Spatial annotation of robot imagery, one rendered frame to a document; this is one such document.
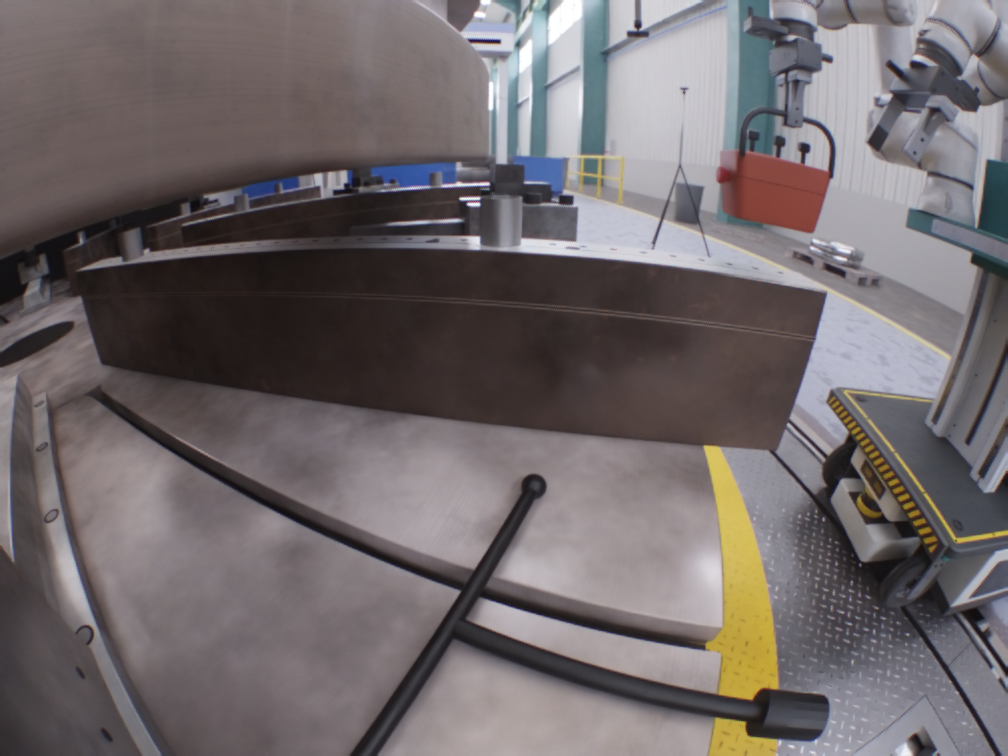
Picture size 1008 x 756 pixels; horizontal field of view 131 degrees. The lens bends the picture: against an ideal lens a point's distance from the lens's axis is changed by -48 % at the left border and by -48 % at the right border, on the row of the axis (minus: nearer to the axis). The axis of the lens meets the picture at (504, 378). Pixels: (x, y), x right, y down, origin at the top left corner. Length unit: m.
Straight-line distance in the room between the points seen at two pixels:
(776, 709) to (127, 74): 0.86
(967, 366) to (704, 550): 1.00
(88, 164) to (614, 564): 0.77
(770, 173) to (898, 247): 7.04
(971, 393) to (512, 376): 1.30
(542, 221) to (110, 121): 1.58
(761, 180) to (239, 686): 1.10
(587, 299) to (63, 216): 0.76
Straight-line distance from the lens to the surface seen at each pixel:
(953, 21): 0.81
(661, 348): 0.85
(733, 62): 9.85
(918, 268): 7.61
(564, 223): 1.80
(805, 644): 1.14
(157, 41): 0.42
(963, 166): 1.39
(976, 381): 1.49
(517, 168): 1.85
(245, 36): 0.46
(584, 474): 0.84
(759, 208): 0.84
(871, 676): 1.21
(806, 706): 0.62
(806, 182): 0.87
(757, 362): 0.92
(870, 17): 0.98
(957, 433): 1.53
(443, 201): 2.82
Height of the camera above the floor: 0.85
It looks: 28 degrees down
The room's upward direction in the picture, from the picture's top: 1 degrees clockwise
